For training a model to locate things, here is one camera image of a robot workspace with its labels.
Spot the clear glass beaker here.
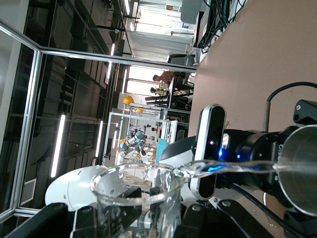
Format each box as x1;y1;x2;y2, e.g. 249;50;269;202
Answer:
89;162;191;238

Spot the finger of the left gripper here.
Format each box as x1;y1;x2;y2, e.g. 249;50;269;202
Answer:
283;207;317;238

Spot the steel conical jigger cup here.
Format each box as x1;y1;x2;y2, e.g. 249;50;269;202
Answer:
273;124;317;217

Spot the clear poured liquid stream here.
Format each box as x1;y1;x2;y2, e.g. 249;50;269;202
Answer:
173;160;280;179

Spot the black cable bundle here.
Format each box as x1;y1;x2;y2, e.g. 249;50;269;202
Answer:
200;0;248;54

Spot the grey office chair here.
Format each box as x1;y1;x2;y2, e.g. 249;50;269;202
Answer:
167;53;197;66

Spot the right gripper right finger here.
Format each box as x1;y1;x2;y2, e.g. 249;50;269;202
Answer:
177;199;275;238

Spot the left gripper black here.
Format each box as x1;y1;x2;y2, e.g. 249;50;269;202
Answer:
221;99;317;193

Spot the aluminium cell frame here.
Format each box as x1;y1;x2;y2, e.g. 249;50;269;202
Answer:
0;19;199;219

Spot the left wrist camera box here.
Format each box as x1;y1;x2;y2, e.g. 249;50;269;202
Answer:
188;104;226;201

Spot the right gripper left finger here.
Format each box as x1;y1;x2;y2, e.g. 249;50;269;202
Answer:
4;202;100;238

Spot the brown table mat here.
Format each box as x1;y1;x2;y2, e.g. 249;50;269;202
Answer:
193;0;317;238

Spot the person in orange shirt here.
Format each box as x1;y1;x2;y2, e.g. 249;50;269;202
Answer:
152;70;186;87

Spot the ceiling tube light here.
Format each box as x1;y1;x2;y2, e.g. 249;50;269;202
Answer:
95;120;104;158
51;114;66;178

